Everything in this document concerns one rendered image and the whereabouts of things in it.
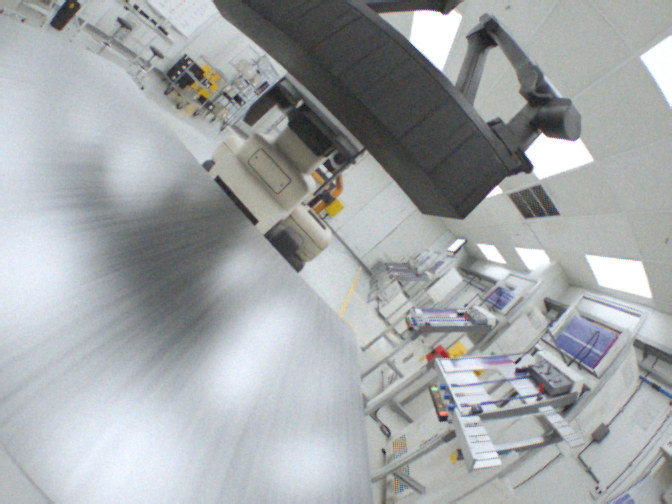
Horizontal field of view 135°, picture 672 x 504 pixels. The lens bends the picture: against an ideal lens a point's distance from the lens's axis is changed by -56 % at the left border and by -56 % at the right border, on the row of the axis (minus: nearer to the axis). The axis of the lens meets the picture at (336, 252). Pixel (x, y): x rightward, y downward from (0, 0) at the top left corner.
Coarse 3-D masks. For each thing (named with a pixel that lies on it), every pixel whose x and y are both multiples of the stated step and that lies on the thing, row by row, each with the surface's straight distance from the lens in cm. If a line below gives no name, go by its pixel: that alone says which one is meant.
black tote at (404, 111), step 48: (240, 0) 47; (288, 0) 44; (336, 0) 44; (288, 48) 45; (336, 48) 39; (384, 48) 40; (336, 96) 43; (384, 96) 37; (432, 96) 38; (384, 144) 41; (432, 144) 36; (480, 144) 39; (432, 192) 39; (480, 192) 38
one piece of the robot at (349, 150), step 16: (288, 80) 71; (272, 96) 76; (288, 96) 71; (304, 96) 70; (256, 112) 77; (288, 112) 79; (320, 112) 69; (304, 128) 76; (336, 128) 68; (320, 144) 75; (336, 144) 67; (352, 144) 67; (336, 160) 77; (352, 160) 67; (336, 176) 71; (320, 192) 72
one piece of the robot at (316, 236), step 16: (224, 144) 111; (240, 144) 109; (208, 160) 113; (336, 192) 121; (304, 208) 106; (320, 208) 122; (336, 208) 121; (288, 224) 103; (304, 224) 102; (320, 224) 112; (304, 240) 103; (320, 240) 102; (304, 256) 104
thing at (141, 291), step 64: (0, 64) 36; (64, 64) 47; (0, 128) 26; (64, 128) 30; (128, 128) 41; (0, 192) 20; (64, 192) 23; (128, 192) 28; (192, 192) 39; (0, 256) 17; (64, 256) 18; (128, 256) 21; (192, 256) 27; (256, 256) 39; (0, 320) 15; (64, 320) 16; (128, 320) 18; (192, 320) 21; (256, 320) 27; (320, 320) 41; (0, 384) 13; (64, 384) 14; (128, 384) 15; (192, 384) 18; (256, 384) 22; (320, 384) 29; (64, 448) 13; (128, 448) 14; (192, 448) 16; (256, 448) 18; (320, 448) 23
